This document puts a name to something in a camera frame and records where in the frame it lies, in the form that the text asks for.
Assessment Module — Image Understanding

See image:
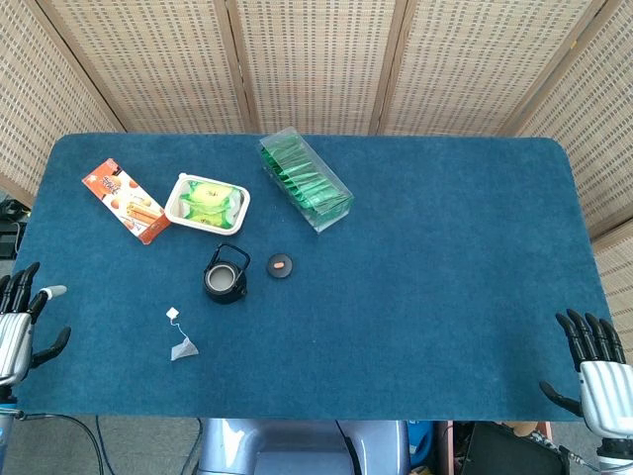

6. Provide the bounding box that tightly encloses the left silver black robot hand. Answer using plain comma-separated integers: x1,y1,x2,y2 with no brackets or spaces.
0,261,72,388

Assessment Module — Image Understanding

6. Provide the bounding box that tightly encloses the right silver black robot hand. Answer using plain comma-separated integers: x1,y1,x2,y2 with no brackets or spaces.
538,309,633,441

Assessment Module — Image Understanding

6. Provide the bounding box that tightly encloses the white tea bag with string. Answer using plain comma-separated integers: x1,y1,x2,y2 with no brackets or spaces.
165,306,200,362

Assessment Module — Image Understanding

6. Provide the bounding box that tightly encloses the black cast iron teapot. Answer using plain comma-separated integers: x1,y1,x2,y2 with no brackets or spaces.
202,242,251,305

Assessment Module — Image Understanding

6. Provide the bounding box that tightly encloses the black teapot lid orange knob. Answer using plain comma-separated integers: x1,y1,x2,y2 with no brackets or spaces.
266,252,297,279

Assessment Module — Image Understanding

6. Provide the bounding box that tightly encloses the black case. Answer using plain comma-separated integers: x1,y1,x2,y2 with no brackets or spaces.
454,421,570,475

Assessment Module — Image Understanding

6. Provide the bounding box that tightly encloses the orange snack box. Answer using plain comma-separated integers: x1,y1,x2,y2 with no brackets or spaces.
81,157,173,245

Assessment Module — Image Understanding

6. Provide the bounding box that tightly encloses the blue container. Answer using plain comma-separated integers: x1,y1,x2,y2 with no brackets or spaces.
408,420,437,469

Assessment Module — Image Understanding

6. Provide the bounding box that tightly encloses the white plastic tray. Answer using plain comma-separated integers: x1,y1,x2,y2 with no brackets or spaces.
163,172,252,236

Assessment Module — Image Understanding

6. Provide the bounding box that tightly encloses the blue table cloth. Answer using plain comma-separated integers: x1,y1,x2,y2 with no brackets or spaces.
0,133,617,423

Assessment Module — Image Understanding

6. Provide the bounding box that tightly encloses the green snack packet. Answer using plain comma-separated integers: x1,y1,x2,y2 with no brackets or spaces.
189,205,237,230
179,180,239,208

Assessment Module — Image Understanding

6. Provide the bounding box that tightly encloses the blue-grey robot torso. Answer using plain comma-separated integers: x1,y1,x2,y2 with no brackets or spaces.
197,418,411,475

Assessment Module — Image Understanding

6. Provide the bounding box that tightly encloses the clear box of green sachets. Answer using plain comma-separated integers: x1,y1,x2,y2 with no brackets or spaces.
258,127,355,235

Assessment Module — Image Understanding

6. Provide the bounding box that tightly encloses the woven bamboo folding screen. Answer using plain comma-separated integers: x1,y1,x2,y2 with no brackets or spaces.
0,0,633,326

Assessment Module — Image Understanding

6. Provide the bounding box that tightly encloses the black equipment with cables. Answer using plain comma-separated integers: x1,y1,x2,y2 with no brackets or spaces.
0,197,30,259

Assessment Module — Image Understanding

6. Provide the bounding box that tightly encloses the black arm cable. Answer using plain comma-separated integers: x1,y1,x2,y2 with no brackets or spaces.
14,411,109,475

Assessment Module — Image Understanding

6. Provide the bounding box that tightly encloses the blue cable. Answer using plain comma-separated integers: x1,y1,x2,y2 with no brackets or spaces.
95,416,109,475

